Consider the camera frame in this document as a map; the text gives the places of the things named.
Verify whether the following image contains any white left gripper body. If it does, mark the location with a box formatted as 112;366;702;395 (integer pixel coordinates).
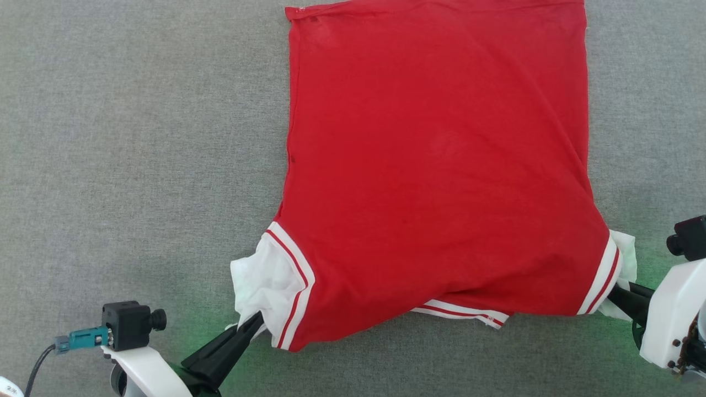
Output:
101;346;222;397

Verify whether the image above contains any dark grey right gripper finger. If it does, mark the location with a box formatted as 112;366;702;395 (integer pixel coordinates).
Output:
608;286;652;327
628;282;657;302

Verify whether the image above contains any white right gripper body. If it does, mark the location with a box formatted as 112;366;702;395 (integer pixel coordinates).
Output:
632;258;706;382

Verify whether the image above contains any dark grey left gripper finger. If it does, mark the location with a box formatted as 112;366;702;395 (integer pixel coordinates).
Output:
181;312;261;371
191;315;265;390

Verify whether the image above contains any red shirt with white trim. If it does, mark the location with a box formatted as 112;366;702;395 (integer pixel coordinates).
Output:
230;0;638;353

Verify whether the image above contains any grey fabric sofa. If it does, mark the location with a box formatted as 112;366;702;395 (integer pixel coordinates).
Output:
0;0;706;397

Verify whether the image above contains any black cable with teal plug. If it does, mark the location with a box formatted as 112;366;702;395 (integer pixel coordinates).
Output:
23;325;111;397

